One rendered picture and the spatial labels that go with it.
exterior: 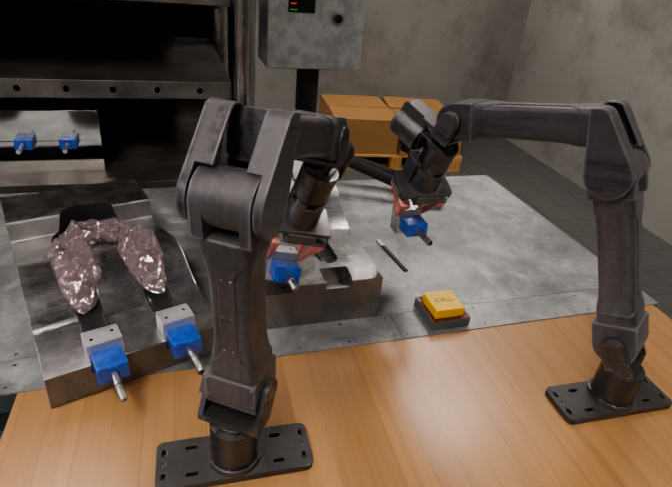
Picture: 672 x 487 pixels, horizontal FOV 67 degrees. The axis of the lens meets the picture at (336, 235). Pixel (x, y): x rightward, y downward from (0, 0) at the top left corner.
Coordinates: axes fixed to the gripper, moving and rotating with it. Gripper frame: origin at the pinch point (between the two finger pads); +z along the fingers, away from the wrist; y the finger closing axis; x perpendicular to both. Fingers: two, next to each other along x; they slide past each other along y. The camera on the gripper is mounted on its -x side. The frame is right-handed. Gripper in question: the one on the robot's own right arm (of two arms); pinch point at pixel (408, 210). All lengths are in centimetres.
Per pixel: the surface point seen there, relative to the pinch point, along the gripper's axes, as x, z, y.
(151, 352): 23, 0, 50
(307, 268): 10.5, 0.9, 23.2
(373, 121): -190, 163, -91
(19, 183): -46, 40, 85
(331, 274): 11.5, 2.2, 18.6
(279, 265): 13.7, -7.0, 29.8
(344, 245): 4.0, 4.8, 13.7
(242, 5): -68, 0, 25
